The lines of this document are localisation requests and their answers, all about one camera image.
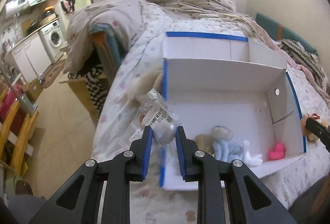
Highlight white patterned bed sheet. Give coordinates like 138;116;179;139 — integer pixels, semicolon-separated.
92;2;329;223

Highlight beige crumpled duvet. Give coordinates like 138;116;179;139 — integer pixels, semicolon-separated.
64;0;260;73

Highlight white kitchen cabinet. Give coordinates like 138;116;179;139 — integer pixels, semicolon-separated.
9;32;51;82

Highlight black white zebra cloth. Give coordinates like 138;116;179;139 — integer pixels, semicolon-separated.
68;66;108;118

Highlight cream lace scrunchie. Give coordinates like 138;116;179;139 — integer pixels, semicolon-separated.
194;134;214;155

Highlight white water heater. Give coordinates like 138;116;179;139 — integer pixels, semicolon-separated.
5;0;29;18

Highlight light blue fluffy scrunchie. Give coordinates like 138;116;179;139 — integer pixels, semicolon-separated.
213;139;244;163

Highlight teal headboard cushion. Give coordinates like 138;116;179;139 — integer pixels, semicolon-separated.
256;12;318;56

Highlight blue white cardboard box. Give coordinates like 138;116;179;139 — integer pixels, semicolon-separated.
162;32;307;178

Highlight cardboard box on floor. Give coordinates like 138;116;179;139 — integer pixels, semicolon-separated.
22;78;43;103

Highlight pink heart plush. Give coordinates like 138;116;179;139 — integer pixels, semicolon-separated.
269;143;286;161

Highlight wooden yellow chair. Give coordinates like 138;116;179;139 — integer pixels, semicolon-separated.
1;89;39;177

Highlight white washing machine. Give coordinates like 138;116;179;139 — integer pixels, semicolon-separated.
38;19;67;63

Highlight striped fuzzy blanket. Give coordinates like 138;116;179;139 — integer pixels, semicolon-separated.
279;39;329;99

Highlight orange cream plush toy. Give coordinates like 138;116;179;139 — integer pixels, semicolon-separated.
300;113;329;143

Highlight clear plastic packet with label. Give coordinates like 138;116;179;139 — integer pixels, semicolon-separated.
128;89;181;146

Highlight white knotted cloth toy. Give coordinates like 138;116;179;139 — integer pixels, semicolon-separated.
243;140;263;167

